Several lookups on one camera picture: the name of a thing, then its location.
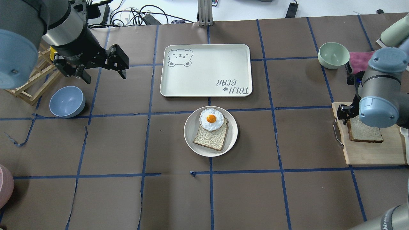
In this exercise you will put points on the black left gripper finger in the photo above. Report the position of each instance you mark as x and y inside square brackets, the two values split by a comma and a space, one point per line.
[123, 74]
[85, 77]

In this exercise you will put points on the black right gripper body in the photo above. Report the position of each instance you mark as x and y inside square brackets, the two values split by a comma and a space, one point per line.
[343, 113]

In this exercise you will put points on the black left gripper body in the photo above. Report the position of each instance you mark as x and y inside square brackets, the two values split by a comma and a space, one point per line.
[77, 48]

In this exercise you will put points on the white bread slice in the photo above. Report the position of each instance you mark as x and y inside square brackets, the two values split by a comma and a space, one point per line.
[360, 132]

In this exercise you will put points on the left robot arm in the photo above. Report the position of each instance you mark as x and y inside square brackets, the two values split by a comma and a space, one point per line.
[63, 25]

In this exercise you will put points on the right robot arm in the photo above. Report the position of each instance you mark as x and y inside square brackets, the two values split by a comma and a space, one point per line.
[379, 101]

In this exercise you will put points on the cream round plate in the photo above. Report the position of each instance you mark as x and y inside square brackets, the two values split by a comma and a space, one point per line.
[191, 127]

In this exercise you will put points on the bread slice on plate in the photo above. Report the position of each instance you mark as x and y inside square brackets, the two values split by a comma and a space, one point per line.
[212, 139]

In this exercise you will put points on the blue bowl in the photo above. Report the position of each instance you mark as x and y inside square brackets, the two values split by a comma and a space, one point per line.
[67, 102]

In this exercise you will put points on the wooden cup rack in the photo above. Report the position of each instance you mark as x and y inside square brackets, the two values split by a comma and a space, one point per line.
[44, 71]

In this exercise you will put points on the yellow mug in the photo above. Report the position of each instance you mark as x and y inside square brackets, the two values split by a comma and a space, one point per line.
[52, 53]

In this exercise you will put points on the pink cloth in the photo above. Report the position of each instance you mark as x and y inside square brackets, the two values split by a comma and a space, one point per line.
[358, 61]

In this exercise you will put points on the green bowl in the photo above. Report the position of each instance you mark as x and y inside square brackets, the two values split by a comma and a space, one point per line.
[332, 55]

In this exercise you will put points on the wooden cutting board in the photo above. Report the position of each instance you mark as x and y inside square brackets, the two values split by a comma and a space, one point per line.
[391, 151]

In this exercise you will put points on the cream bear tray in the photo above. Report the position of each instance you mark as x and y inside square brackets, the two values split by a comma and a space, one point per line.
[206, 70]

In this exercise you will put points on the fried egg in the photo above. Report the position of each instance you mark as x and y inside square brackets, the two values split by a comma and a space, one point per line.
[211, 119]

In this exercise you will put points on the black power adapter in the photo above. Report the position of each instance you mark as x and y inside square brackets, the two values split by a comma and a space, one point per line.
[292, 10]

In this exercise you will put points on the pink bowl with ice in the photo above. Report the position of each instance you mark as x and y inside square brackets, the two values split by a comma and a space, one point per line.
[6, 185]

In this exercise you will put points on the aluminium frame post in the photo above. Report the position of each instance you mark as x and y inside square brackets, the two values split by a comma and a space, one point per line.
[205, 13]

